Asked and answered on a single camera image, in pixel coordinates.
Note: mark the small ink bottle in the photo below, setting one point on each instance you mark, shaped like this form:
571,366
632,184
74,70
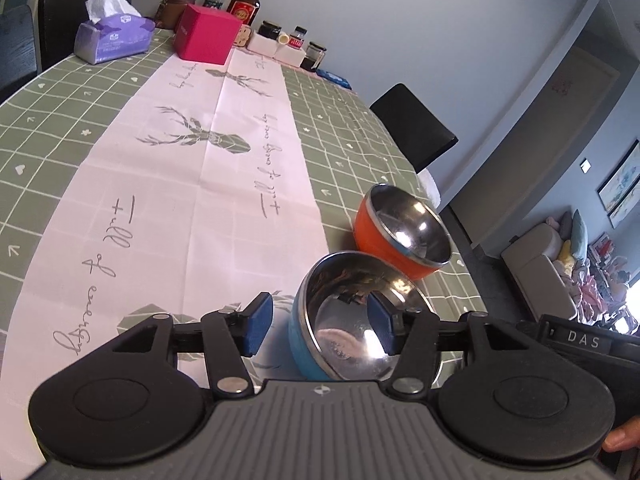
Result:
298,37

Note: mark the black jar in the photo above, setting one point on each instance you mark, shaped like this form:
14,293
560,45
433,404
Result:
269,30

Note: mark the pink box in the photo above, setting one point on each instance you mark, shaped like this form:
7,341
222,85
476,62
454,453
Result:
205,35

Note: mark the pink deer table runner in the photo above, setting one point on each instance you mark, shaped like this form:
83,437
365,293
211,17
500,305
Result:
175,185

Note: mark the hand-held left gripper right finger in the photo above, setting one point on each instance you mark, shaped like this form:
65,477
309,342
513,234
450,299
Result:
382,322

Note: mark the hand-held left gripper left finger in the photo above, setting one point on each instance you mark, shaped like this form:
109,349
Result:
257,322

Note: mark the yellow cushion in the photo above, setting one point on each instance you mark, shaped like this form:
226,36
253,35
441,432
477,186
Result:
566,252

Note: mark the orange steel-lined bowl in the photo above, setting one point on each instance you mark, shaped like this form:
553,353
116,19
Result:
380,245

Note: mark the white box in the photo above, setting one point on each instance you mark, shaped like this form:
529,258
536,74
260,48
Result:
262,45
290,56

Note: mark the colourful clutter pile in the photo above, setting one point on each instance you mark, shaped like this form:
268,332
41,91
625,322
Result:
610,280

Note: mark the teal cushion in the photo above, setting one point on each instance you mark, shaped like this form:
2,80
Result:
578,235

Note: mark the beige sofa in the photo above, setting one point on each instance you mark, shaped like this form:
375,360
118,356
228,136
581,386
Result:
535,260

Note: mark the small door ornament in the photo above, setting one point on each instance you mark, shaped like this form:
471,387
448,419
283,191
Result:
562,85

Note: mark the white cloth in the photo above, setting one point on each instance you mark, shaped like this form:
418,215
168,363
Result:
429,190

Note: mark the framed wall picture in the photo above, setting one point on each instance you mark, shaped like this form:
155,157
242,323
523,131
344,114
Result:
622,175
627,210

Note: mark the wall light switch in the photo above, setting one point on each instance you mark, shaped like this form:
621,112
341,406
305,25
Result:
585,165

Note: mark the plain cream door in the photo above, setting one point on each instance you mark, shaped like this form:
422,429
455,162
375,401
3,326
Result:
565,125

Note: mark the brown figurine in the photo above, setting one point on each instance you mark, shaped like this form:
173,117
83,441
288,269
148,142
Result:
175,5

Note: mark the blue steel-lined bowl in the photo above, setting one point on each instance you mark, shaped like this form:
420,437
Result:
345,310

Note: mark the pink plush toy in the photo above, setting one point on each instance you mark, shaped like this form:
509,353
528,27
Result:
552,222

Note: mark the dark glass jar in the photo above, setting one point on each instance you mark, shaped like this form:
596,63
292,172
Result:
312,57

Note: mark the small wooden box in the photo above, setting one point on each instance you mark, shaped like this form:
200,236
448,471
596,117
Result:
242,36

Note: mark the small cream cup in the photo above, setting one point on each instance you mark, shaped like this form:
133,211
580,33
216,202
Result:
283,38

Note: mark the person's right hand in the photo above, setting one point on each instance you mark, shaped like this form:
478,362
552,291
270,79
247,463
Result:
622,437

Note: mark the purple tissue pack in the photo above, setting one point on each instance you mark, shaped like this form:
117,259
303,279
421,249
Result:
115,40

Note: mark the blue packet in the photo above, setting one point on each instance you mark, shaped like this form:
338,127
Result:
335,78

